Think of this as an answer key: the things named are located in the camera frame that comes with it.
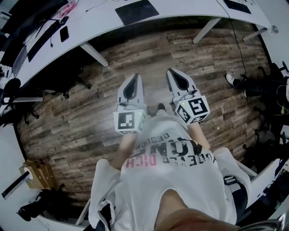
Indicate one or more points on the pink snack packet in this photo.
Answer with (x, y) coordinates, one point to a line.
(66, 9)

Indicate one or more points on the black monitor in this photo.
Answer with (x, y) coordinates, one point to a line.
(29, 15)

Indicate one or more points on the person's left forearm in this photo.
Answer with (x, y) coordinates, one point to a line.
(123, 151)

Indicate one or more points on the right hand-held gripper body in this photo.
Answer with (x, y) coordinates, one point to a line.
(194, 110)

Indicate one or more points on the black smartphone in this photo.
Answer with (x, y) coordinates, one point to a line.
(64, 33)

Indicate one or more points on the person's grey trousers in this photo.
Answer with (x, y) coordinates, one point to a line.
(160, 112)

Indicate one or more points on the long white and black bar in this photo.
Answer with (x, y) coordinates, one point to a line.
(15, 186)

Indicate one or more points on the person's head and neck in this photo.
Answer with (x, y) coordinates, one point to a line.
(192, 209)

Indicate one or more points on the black keyboard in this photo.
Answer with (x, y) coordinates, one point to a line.
(44, 39)

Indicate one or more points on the white desk leg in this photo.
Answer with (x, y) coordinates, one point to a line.
(82, 212)
(94, 54)
(255, 34)
(206, 30)

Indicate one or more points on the person's right shoe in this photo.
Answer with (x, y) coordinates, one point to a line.
(161, 106)

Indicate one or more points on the black computer mouse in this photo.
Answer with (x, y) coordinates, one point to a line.
(64, 20)

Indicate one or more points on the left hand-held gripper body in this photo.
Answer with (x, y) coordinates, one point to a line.
(126, 121)

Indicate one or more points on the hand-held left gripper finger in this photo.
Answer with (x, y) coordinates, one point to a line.
(120, 93)
(139, 90)

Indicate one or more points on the black open laptop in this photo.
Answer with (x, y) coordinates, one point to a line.
(19, 61)

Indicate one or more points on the white printed t-shirt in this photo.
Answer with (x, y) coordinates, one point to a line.
(171, 180)

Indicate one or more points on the black flat mat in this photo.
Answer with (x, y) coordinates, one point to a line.
(238, 5)

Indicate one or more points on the black mouse pad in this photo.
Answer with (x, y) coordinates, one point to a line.
(135, 11)

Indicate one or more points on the person's right forearm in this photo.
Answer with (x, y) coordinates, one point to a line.
(199, 137)

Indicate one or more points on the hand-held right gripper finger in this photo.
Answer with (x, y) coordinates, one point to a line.
(188, 82)
(172, 86)

